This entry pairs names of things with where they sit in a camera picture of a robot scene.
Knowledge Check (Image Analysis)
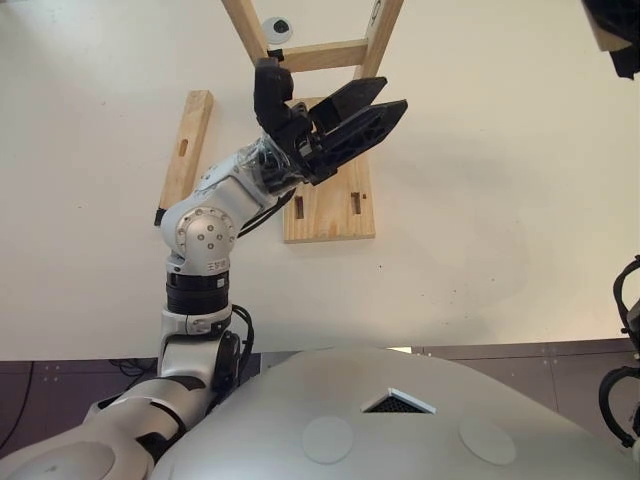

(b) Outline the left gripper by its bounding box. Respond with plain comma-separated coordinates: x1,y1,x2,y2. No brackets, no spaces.
255,75,409,196

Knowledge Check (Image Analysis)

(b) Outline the wooden cross bar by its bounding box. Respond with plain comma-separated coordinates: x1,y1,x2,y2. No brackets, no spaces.
278,39,370,75

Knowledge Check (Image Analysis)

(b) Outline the wooden leg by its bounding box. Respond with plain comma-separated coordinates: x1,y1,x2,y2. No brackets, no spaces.
154,89,216,227
221,0,287,62
361,0,406,82

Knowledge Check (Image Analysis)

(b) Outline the wooden seat board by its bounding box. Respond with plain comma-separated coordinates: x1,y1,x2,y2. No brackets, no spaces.
282,96,377,245

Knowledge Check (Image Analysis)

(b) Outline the robot body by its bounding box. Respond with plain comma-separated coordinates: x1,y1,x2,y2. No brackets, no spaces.
147,346,640,480

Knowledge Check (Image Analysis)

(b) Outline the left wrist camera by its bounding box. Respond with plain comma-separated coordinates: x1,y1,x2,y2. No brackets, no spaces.
252,56,297,137

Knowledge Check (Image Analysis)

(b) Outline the black cable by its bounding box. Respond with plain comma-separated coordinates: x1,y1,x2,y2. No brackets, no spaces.
612,254,640,335
238,188,297,239
597,366,640,452
218,301,258,399

